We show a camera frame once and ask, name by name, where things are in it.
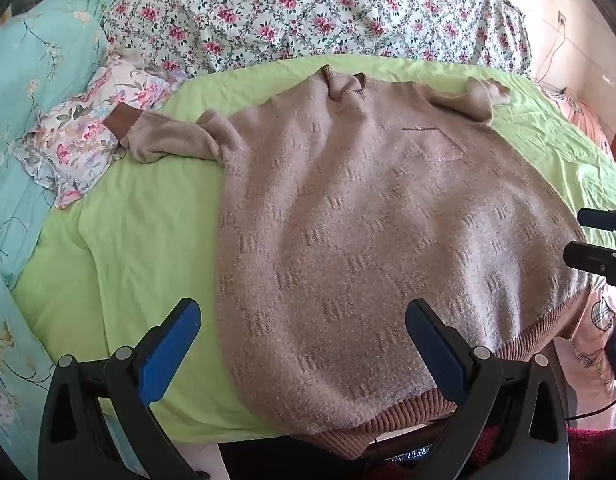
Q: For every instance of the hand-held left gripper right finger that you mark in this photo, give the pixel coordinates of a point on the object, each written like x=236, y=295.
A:
x=435, y=345

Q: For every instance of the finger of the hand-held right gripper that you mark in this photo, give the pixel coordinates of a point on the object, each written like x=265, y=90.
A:
x=595, y=259
x=605, y=220

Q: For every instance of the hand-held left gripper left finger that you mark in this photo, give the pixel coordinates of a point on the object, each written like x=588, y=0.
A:
x=168, y=355

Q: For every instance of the beige knit sweater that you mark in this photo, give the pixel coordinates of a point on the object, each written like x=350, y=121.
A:
x=363, y=235

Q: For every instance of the pink cartoon print cloth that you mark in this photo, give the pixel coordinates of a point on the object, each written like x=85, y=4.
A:
x=595, y=320

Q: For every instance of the dark red cloth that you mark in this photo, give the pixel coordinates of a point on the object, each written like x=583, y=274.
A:
x=597, y=452

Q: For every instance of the light green bed sheet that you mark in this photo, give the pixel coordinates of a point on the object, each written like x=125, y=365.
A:
x=138, y=240

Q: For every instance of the pastel floral ruffled pillow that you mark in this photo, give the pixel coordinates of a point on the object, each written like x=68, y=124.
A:
x=73, y=135

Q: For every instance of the teal floral quilt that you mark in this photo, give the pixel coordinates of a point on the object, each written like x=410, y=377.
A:
x=28, y=85

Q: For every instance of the white rose print quilt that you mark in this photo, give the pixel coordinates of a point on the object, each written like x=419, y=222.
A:
x=288, y=10

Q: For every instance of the wall outlet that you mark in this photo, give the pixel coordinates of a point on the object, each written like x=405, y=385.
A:
x=562, y=17

